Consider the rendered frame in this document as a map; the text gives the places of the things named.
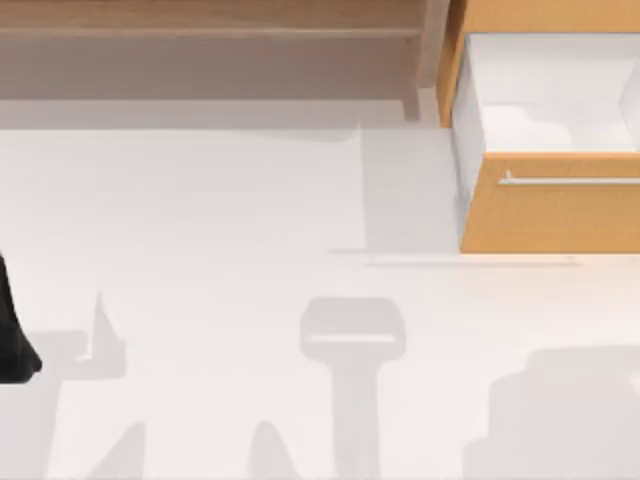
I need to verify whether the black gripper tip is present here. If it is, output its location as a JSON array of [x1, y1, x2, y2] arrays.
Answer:
[[0, 254, 43, 386]]

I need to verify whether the wooden cupboard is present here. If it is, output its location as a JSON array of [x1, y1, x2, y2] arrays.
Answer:
[[435, 0, 640, 129]]

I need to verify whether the wooden open shelf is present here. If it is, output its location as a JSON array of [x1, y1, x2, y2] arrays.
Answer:
[[0, 0, 450, 123]]

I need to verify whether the pale wooden drawer front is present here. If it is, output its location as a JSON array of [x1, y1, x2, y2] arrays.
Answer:
[[460, 152, 640, 255]]

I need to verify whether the pulled-out drawer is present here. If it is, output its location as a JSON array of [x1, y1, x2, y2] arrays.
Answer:
[[451, 32, 640, 253]]

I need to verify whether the long metal drawer handle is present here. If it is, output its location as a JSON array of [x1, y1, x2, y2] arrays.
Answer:
[[498, 169, 640, 187]]

